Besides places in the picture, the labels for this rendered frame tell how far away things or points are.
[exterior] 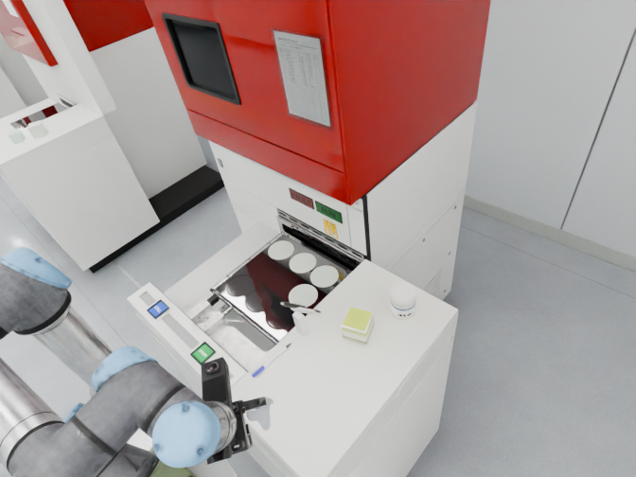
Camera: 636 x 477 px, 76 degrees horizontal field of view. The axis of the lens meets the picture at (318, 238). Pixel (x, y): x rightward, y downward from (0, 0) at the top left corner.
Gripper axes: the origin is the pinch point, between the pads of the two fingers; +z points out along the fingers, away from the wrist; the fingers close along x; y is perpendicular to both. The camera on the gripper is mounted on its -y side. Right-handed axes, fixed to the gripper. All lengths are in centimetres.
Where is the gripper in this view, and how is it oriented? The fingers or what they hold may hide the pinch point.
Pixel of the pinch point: (236, 408)
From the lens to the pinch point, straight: 92.5
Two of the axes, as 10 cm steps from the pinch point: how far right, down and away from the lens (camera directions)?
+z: 0.2, 3.5, 9.3
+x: 9.6, -2.5, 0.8
